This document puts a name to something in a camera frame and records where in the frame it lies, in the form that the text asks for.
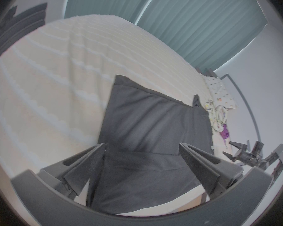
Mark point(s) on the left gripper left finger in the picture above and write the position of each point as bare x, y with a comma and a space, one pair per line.
85, 168

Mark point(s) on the black chest of drawers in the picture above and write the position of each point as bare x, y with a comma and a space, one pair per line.
26, 18

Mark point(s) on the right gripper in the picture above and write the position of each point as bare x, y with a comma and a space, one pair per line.
244, 155

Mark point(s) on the black T-shirt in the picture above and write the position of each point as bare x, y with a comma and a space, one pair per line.
151, 131

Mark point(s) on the blue-green curtain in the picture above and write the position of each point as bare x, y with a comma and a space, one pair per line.
103, 1
202, 25

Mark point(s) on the white printed pyjama top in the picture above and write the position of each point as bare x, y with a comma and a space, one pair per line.
215, 116

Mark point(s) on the white printed pillow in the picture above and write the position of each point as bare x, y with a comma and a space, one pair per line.
219, 90

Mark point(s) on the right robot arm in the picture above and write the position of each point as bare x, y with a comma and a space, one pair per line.
271, 159

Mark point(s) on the bed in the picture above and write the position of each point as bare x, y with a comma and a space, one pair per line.
49, 79

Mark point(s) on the purple garment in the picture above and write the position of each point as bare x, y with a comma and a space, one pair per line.
224, 132

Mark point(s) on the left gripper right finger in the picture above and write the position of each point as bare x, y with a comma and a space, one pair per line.
202, 168

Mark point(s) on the grey bedside table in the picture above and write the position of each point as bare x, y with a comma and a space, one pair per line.
204, 71

